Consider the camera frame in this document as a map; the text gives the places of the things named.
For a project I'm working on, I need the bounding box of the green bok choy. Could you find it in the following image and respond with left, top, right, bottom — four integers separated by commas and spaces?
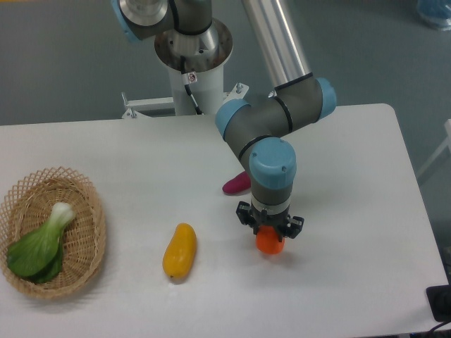
7, 202, 75, 284

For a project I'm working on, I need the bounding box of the orange fruit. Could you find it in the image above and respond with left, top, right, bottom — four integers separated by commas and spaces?
256, 225, 285, 255

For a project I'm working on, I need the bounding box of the yellow mango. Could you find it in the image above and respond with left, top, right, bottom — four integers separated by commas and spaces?
162, 223, 197, 280

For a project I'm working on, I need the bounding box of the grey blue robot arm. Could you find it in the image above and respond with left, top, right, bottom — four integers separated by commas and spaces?
111, 1, 337, 242

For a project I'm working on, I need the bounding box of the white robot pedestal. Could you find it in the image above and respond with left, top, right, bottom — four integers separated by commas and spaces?
121, 18, 249, 118

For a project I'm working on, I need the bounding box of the blue object top right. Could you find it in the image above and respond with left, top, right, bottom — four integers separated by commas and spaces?
416, 0, 450, 31

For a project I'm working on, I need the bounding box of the black device at edge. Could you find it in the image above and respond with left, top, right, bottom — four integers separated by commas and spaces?
426, 284, 450, 323

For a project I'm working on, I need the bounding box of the white frame right edge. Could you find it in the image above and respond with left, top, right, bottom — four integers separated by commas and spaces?
416, 119, 450, 185

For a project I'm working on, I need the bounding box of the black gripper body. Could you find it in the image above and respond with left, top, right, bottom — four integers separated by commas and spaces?
247, 206, 289, 232

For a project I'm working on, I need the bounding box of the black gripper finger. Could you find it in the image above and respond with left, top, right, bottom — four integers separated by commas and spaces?
236, 201, 260, 235
276, 215, 304, 242

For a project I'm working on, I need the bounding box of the woven wicker basket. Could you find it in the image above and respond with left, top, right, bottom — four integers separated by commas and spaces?
1, 167, 106, 299

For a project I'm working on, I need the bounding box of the purple sweet potato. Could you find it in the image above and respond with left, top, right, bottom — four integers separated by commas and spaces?
222, 171, 251, 195

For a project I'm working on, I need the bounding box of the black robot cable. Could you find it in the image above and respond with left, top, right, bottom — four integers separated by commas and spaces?
180, 55, 204, 115

